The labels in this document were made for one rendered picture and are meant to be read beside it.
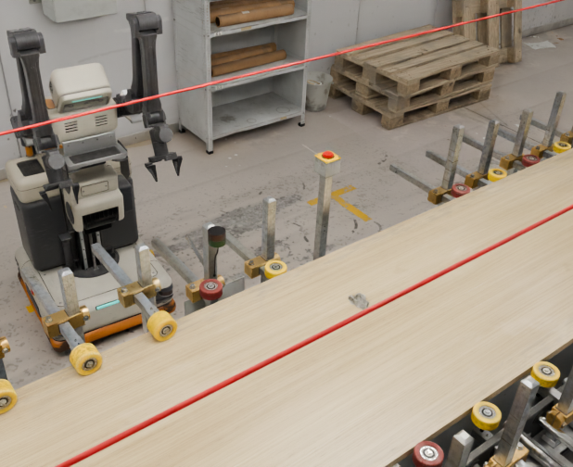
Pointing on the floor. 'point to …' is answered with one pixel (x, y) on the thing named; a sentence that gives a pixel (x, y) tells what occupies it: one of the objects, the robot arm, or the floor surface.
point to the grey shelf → (292, 101)
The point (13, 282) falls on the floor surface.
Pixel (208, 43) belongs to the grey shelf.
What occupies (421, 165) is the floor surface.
